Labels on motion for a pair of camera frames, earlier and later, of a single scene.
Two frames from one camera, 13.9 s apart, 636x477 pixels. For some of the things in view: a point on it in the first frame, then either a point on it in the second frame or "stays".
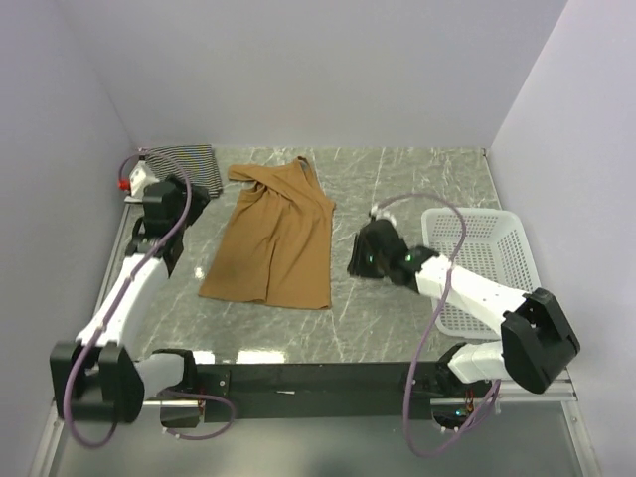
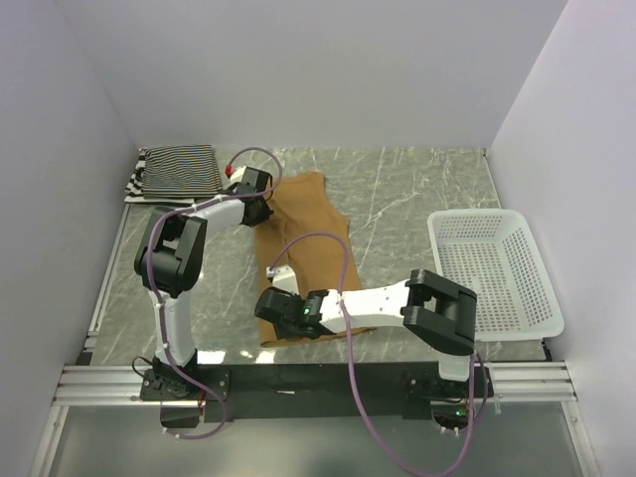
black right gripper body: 367,264 → 285,332
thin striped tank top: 199,162 stays
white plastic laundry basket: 489,242 stays
